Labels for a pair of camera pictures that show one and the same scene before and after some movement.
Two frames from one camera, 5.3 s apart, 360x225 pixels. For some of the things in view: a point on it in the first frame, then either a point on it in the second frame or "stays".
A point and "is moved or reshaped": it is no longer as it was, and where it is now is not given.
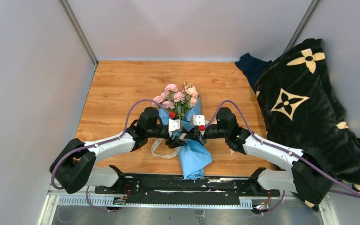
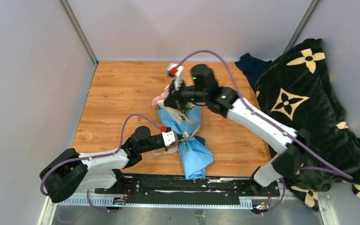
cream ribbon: x=182 y=136 is moved or reshaped
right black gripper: x=197 y=135 → x=174 y=100
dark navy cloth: x=252 y=67 stays
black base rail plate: x=172 y=190 stays
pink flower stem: x=191 y=93 is moved or reshaped
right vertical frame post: x=306 y=17 stays
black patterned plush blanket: x=303 y=107 stays
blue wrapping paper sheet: x=193 y=154 stays
